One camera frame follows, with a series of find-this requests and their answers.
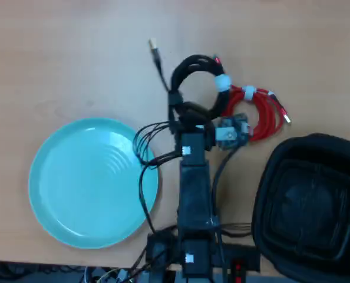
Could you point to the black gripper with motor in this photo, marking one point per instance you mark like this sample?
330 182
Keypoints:
194 146

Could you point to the green round bowl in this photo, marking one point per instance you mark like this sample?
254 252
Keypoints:
83 188

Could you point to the black square bowl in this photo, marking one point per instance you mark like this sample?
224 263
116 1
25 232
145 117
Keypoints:
310 206

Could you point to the red and black table clamp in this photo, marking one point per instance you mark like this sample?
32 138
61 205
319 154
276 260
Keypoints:
238 269

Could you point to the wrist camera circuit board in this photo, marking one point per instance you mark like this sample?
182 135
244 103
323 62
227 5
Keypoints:
232 132

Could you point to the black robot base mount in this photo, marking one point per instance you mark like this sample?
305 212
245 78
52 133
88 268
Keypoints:
245 256

